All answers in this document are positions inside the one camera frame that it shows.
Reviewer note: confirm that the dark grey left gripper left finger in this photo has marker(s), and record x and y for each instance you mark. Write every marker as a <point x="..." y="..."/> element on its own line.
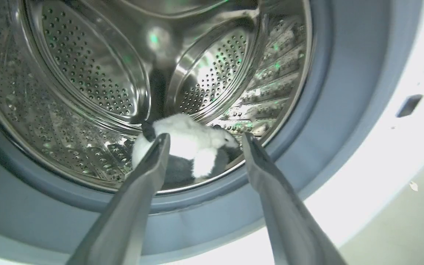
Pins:
<point x="123" y="217"/>

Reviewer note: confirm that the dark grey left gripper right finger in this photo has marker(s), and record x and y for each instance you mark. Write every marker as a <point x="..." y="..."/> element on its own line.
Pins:
<point x="285" y="213"/>

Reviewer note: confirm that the black and white panda plush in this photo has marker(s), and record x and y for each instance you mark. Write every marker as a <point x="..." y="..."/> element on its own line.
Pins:
<point x="193" y="147"/>

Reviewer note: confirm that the white front-load washing machine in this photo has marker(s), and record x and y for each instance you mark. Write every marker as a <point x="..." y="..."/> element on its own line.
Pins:
<point x="381" y="129"/>

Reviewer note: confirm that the grey rubber door gasket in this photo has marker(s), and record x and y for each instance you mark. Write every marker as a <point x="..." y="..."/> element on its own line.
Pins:
<point x="289" y="176"/>

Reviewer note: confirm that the stainless steel washer drum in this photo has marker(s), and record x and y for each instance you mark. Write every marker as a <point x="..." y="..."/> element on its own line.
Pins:
<point x="123" y="81"/>

